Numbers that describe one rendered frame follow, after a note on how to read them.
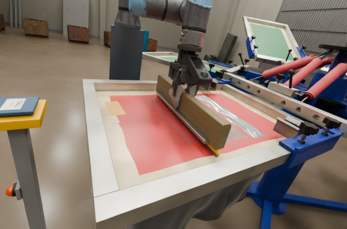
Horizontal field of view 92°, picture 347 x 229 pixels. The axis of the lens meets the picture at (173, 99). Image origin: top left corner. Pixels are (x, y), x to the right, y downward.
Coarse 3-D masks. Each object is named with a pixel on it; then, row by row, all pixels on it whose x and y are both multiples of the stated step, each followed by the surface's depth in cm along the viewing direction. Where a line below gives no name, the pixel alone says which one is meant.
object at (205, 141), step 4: (156, 92) 70; (160, 96) 67; (164, 96) 67; (164, 100) 64; (168, 104) 61; (172, 108) 58; (176, 112) 56; (180, 112) 56; (180, 116) 54; (184, 120) 52; (188, 124) 50; (192, 124) 50; (192, 128) 48; (196, 128) 48; (196, 132) 47; (200, 132) 47; (200, 136) 45; (204, 136) 45; (204, 140) 44; (208, 140) 44
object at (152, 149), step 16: (240, 112) 75; (128, 128) 48; (144, 128) 50; (160, 128) 51; (240, 128) 61; (272, 128) 66; (128, 144) 42; (144, 144) 43; (160, 144) 44; (192, 144) 47; (240, 144) 51; (144, 160) 38; (160, 160) 39; (176, 160) 40
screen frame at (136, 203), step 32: (96, 96) 55; (96, 128) 40; (96, 160) 31; (224, 160) 37; (256, 160) 39; (96, 192) 25; (128, 192) 26; (160, 192) 27; (192, 192) 30; (96, 224) 22; (128, 224) 25
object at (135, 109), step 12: (120, 96) 68; (132, 96) 70; (144, 96) 72; (156, 96) 74; (216, 96) 89; (132, 108) 60; (144, 108) 62; (228, 108) 77; (240, 108) 79; (120, 120) 52; (132, 120) 53
